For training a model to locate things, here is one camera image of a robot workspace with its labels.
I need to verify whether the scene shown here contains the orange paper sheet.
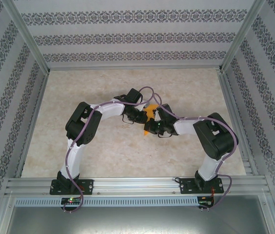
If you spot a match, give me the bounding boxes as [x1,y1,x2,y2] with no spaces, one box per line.
[142,104,159,137]

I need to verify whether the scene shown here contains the black base plate right arm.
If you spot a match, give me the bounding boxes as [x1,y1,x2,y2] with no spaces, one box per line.
[180,177,225,195]

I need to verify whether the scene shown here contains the black base plate left arm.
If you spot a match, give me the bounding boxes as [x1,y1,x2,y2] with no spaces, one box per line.
[50,179,94,195]

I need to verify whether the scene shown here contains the grey metal panel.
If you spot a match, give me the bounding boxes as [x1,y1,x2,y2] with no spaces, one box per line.
[0,195,275,234]

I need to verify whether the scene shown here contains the aluminium mounting rail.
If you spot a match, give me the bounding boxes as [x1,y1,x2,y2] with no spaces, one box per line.
[4,174,272,195]

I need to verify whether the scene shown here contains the slotted grey cable duct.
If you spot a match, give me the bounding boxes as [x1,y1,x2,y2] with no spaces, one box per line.
[14,196,199,208]

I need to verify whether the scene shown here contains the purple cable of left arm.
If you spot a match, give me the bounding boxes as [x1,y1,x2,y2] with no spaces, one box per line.
[63,86,157,214]

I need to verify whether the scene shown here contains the aluminium frame post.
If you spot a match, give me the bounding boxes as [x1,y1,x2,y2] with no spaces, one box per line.
[217,0,267,74]
[0,0,50,75]

